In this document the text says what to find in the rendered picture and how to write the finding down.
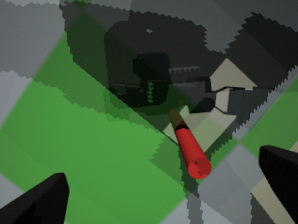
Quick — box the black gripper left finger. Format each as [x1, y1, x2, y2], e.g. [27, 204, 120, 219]
[0, 172, 71, 224]

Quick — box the red peg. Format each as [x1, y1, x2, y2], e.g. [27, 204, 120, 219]
[174, 124, 212, 180]

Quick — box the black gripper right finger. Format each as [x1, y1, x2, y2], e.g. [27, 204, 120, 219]
[259, 145, 298, 224]

